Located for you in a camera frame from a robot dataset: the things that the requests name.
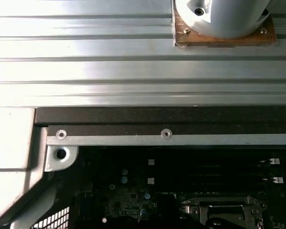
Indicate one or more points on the metal socket cover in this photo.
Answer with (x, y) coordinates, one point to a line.
(222, 200)

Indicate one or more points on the square brown base plate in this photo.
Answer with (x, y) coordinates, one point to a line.
(264, 39)

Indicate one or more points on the CPU socket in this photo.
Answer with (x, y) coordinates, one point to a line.
(257, 214)

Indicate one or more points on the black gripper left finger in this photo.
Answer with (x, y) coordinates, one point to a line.
(162, 214)

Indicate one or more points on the green motherboard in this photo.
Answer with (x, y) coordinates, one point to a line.
(124, 202)

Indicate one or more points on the black PC case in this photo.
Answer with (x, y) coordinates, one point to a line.
(157, 115)

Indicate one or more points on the black RAM slot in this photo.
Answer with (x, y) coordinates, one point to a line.
(205, 162)
(205, 171)
(205, 188)
(205, 180)

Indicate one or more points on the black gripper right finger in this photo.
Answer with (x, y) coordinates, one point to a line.
(175, 214)

